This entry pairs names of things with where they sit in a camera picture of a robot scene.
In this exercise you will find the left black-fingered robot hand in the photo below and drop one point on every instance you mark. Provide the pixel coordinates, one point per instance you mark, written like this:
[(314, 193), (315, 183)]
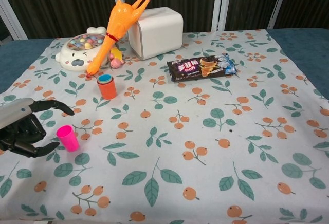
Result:
[(15, 113)]

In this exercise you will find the light blue plastic cup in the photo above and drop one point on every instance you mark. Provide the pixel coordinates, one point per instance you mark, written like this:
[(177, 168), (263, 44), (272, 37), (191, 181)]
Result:
[(104, 77)]

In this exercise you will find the pink plastic cup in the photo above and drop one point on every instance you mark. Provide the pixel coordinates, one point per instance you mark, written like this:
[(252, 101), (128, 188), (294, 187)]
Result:
[(68, 140)]

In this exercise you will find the teal table cover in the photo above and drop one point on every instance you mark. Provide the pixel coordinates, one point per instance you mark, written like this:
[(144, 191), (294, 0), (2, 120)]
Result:
[(23, 52)]

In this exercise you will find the white fishing game toy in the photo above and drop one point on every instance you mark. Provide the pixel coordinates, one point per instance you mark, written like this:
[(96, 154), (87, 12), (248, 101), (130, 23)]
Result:
[(74, 57)]

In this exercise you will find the orange plastic cup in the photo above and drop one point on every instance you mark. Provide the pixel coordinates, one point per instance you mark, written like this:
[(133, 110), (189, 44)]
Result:
[(106, 91)]

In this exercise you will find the small pink yellow toy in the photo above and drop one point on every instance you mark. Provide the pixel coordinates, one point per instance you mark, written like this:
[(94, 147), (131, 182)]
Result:
[(117, 60)]

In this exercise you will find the orange rubber chicken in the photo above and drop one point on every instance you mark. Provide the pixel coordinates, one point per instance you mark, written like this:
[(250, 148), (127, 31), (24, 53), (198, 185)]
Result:
[(118, 23)]

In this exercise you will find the white rounded box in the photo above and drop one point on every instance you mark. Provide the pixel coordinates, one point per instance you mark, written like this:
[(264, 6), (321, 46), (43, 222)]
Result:
[(156, 31)]

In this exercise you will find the floral white tablecloth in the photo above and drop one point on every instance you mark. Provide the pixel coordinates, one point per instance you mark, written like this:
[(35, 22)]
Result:
[(180, 144)]

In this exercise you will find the dark snack package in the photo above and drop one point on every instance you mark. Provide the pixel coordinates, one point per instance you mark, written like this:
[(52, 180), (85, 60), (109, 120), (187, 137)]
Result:
[(198, 67)]

